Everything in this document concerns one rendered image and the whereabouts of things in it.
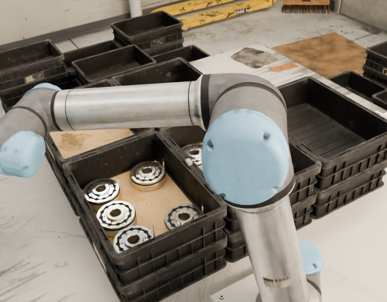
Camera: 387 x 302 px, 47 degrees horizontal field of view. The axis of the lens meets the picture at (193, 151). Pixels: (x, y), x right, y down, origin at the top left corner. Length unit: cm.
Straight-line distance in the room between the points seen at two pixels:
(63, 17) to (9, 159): 385
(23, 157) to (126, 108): 18
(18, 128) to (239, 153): 37
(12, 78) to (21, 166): 203
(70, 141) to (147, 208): 44
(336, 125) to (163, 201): 66
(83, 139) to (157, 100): 83
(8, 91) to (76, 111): 198
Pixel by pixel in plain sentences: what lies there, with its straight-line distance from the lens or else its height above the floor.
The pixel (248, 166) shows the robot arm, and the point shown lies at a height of 132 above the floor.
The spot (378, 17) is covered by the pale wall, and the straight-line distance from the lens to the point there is 458.
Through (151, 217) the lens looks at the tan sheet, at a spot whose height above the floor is 83.
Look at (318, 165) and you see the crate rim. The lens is 124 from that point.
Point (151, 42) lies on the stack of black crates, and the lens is 297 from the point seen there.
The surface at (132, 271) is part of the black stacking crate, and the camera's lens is 108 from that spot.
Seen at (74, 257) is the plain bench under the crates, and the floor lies 70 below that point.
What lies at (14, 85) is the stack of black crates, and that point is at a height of 49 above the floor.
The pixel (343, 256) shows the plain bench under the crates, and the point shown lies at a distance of 133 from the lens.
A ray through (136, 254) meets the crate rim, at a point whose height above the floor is 92.
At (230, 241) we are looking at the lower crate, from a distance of 119.
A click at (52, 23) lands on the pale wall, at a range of 454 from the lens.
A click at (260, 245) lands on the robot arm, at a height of 116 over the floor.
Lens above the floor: 170
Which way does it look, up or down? 37 degrees down
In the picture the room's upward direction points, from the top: 4 degrees counter-clockwise
